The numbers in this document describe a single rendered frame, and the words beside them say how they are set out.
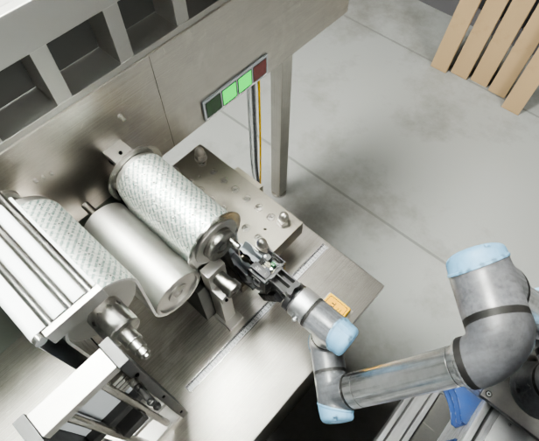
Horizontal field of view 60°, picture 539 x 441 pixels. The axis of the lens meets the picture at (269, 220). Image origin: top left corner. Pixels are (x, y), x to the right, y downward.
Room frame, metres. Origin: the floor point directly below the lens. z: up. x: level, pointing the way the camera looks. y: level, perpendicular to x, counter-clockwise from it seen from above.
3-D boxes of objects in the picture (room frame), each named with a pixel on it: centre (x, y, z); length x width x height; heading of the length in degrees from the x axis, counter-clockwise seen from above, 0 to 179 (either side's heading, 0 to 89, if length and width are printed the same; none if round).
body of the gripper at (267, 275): (0.41, -0.01, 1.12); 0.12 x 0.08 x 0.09; 47
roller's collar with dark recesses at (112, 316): (0.25, 0.27, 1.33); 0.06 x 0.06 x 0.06; 47
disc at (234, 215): (0.45, 0.11, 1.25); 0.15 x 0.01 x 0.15; 137
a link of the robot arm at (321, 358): (0.29, -0.13, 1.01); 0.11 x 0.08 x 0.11; 5
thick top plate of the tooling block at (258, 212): (0.69, 0.11, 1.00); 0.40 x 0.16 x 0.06; 47
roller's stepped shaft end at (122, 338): (0.21, 0.22, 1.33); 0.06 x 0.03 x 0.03; 47
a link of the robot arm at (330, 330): (0.30, -0.13, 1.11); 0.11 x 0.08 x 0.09; 47
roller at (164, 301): (0.45, 0.29, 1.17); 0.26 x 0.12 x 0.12; 47
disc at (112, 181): (0.62, 0.30, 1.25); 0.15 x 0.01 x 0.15; 137
